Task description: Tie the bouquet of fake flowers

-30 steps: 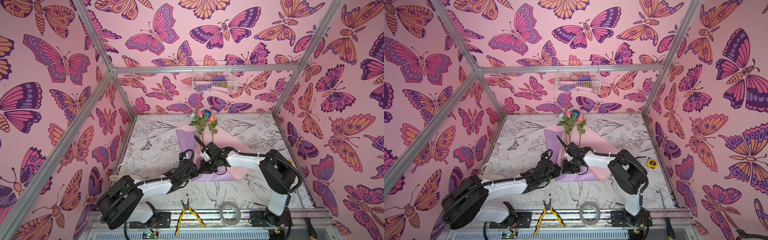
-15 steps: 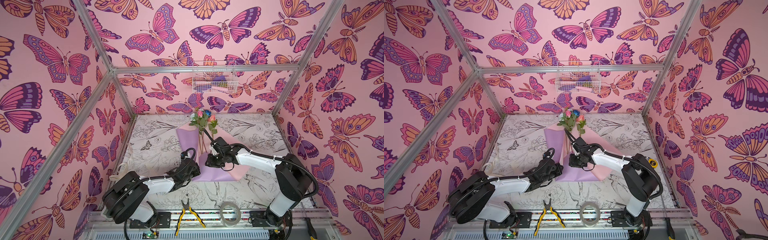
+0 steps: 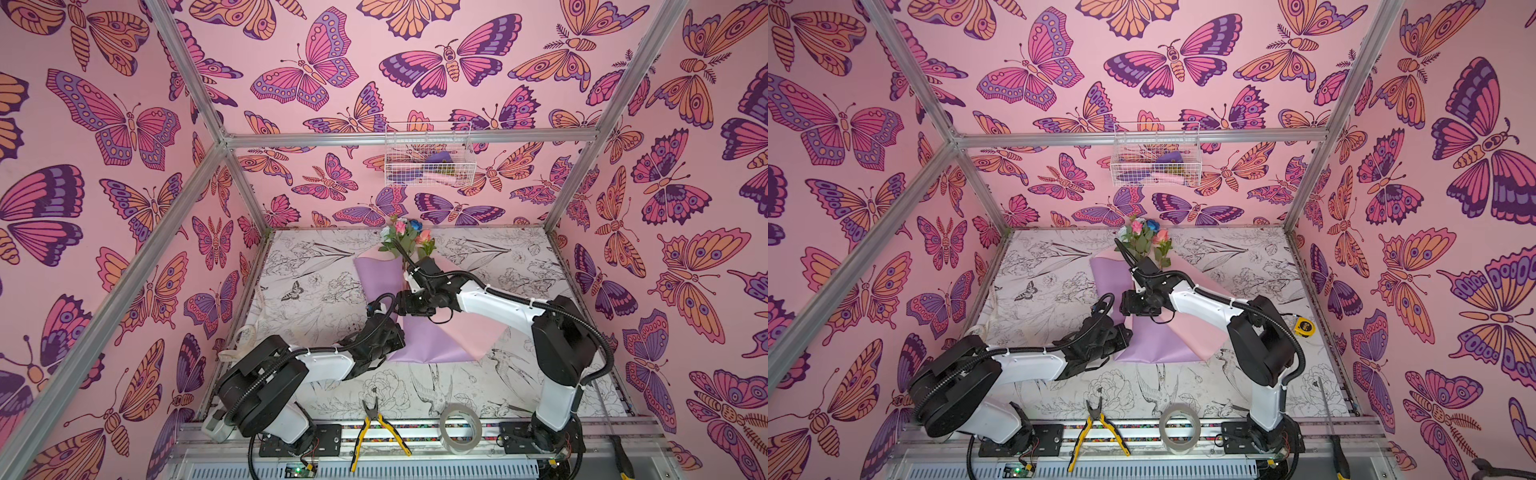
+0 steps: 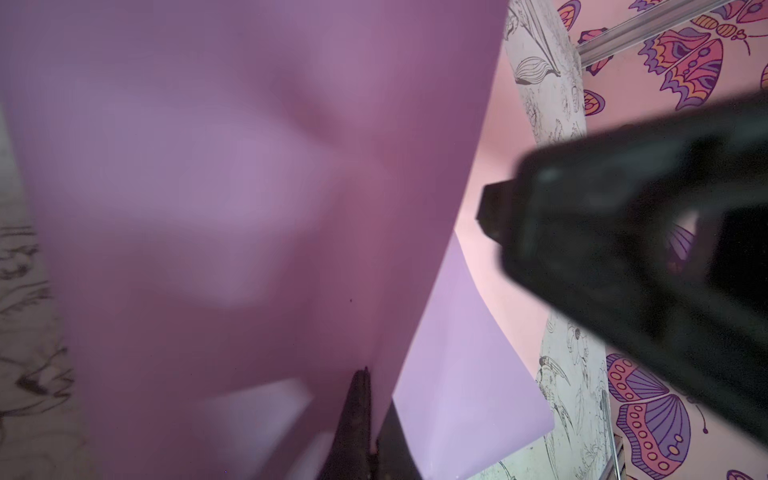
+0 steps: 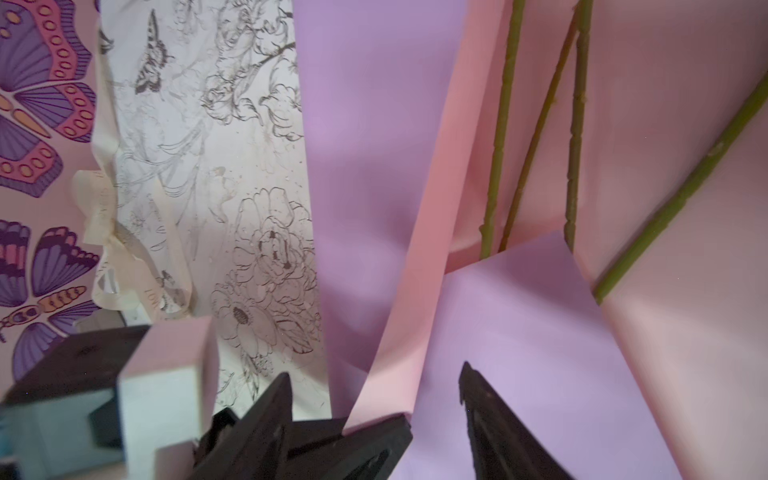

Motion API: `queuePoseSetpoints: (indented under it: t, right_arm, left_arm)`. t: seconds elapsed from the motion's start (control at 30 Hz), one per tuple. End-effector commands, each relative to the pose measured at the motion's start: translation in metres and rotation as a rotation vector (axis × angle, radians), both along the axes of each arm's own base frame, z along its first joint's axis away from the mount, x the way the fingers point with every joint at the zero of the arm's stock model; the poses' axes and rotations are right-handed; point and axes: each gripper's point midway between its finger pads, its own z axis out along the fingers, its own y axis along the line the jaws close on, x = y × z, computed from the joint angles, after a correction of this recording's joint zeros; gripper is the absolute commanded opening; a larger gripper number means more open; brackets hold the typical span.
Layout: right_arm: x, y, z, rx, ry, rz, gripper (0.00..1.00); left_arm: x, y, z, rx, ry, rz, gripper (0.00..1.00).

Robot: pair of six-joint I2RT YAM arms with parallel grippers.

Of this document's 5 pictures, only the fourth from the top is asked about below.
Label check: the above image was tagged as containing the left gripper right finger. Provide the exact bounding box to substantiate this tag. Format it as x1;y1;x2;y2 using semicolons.
376;403;422;480

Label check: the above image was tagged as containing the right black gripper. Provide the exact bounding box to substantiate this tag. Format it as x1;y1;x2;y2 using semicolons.
476;92;767;442

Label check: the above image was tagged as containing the purple pink wrapping paper sheet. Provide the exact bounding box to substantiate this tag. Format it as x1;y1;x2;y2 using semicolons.
1;1;553;479

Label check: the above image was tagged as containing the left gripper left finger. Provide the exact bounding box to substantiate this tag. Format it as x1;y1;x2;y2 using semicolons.
317;368;372;480

